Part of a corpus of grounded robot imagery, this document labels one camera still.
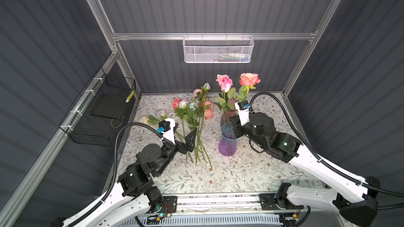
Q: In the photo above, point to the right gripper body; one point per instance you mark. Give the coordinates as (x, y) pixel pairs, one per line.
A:
(239, 130)

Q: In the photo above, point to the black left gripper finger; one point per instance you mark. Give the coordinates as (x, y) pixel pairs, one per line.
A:
(191, 138)
(188, 148)

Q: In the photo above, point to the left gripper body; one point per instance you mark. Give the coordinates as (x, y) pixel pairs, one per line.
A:
(180, 147)

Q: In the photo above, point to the blue purple glass vase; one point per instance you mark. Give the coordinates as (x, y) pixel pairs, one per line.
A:
(228, 143)

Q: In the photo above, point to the magenta pink rose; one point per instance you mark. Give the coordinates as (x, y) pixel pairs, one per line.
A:
(227, 90)

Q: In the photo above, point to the coral pink rose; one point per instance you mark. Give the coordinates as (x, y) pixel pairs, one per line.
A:
(247, 82)

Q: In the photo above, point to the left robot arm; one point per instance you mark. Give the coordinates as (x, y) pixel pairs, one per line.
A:
(151, 162)

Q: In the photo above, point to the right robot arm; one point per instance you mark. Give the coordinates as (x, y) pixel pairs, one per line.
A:
(353, 202)

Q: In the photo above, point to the red glass vase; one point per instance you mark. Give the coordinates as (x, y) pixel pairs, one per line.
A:
(228, 110)

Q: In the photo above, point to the pink peony spray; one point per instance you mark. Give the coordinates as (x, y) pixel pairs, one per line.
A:
(203, 112)

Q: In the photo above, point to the white peony flower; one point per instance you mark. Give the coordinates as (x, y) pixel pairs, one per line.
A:
(190, 114)

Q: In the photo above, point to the white blue rose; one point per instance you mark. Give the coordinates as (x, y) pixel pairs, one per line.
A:
(162, 114)

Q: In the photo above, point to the floral patterned table mat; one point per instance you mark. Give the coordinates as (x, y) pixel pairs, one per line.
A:
(246, 171)

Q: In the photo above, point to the pale pink rose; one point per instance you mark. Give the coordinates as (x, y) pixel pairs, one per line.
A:
(149, 120)

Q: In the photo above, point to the yellow marker pen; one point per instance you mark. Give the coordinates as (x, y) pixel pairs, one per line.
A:
(130, 96)

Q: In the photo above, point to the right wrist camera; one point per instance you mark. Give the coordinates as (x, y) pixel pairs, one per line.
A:
(242, 108)

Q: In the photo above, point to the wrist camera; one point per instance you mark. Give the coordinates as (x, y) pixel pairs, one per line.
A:
(242, 108)
(166, 128)

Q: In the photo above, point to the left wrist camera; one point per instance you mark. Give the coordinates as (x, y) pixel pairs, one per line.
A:
(166, 128)

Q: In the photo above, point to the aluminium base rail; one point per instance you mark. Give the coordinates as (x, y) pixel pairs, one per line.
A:
(221, 201)

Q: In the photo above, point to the white perforated cable tray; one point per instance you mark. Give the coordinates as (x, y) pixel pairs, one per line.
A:
(216, 220)

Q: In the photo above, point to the white wire wall basket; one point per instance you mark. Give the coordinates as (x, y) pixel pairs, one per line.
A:
(221, 49)

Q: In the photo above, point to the black wire side basket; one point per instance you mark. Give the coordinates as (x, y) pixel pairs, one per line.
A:
(102, 111)

